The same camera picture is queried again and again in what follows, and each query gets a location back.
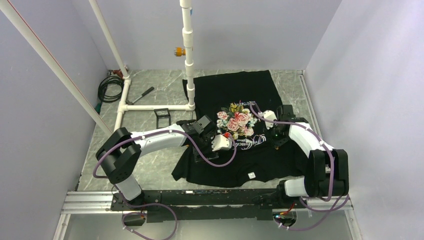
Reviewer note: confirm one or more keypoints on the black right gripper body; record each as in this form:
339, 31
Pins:
277, 138

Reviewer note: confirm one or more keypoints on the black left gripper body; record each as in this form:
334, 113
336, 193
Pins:
205, 145

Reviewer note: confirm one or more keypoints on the black floral print t-shirt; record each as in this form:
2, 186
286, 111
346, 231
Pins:
225, 99

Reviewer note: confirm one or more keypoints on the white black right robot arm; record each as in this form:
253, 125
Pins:
324, 169

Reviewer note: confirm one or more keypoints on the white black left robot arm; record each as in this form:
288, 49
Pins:
120, 153

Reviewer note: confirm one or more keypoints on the orange yellow pipe fitting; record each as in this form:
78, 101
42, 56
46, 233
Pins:
179, 51

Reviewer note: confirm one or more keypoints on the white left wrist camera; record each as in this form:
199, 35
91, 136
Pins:
221, 143

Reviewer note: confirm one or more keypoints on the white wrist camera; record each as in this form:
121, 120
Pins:
221, 143
270, 118

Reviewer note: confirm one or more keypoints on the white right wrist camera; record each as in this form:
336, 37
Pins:
270, 118

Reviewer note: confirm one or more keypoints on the small black square frame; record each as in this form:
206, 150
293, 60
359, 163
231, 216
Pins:
163, 117

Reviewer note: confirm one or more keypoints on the black handled hammer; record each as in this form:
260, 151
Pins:
128, 102

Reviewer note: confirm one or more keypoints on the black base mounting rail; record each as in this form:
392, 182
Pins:
210, 204

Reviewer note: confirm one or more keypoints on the aluminium extrusion rail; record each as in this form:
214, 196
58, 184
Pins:
100, 202

